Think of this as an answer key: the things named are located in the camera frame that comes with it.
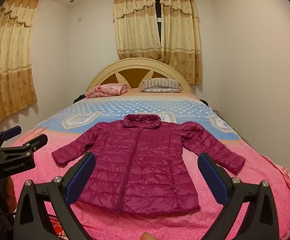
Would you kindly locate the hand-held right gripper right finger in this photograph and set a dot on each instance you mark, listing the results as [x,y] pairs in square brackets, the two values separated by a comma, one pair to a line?
[213,177]

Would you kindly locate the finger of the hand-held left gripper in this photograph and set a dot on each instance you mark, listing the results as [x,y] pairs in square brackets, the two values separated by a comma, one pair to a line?
[36,142]
[12,132]

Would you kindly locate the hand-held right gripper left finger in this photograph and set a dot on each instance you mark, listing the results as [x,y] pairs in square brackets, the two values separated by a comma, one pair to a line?
[81,176]

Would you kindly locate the magenta puffer jacket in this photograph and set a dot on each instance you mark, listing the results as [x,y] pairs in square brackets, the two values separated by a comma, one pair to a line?
[147,167]

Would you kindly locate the person's right hand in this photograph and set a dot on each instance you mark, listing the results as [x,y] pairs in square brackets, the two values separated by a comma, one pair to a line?
[146,237]

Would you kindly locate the blue and pink printed blanket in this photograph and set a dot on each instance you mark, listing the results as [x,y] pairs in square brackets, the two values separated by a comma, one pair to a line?
[209,217]

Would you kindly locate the red cloth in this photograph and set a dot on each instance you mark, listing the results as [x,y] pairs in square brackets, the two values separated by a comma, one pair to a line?
[57,231]

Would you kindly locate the dark cloth beside bed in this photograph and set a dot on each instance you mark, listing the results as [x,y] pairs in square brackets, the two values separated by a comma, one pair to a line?
[80,98]

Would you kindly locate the beige patterned side curtain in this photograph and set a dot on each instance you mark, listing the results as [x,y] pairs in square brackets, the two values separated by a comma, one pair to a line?
[7,67]

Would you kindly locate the pink floral folded quilt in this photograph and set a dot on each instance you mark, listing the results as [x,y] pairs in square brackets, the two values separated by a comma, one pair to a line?
[107,90]

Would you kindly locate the peach bed sheet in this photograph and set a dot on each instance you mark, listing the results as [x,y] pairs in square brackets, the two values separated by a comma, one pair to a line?
[135,94]

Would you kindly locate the striped pillow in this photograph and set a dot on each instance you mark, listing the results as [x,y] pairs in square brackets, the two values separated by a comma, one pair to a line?
[161,85]

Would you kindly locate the cream wooden headboard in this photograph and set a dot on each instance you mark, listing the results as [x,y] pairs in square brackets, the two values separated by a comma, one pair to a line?
[135,66]

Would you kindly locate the beige patterned long curtain panel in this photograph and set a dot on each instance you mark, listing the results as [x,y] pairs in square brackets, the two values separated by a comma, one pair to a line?
[181,42]

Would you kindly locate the beige patterned short curtain panel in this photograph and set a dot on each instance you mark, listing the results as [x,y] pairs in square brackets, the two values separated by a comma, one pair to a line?
[135,30]

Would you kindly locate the dark window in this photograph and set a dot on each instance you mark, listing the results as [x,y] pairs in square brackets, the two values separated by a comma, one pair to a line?
[158,12]

